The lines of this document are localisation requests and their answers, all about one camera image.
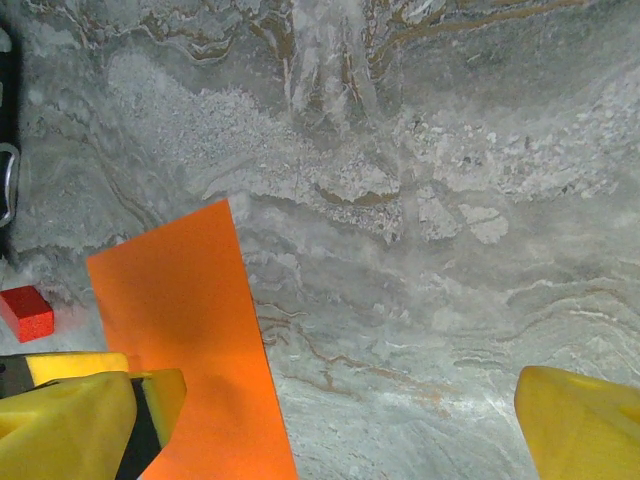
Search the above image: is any black hard case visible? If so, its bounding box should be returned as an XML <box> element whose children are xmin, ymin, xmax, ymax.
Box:
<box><xmin>0</xmin><ymin>22</ymin><xmax>24</xmax><ymax>261</ymax></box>

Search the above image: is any red rectangular block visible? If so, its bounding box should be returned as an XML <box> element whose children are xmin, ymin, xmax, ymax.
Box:
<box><xmin>0</xmin><ymin>285</ymin><xmax>55</xmax><ymax>344</ymax></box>

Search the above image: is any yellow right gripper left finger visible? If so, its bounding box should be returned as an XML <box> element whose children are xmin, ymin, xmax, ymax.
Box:
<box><xmin>0</xmin><ymin>372</ymin><xmax>137</xmax><ymax>480</ymax></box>

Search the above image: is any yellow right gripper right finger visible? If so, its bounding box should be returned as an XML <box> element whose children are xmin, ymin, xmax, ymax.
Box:
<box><xmin>514</xmin><ymin>365</ymin><xmax>640</xmax><ymax>480</ymax></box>

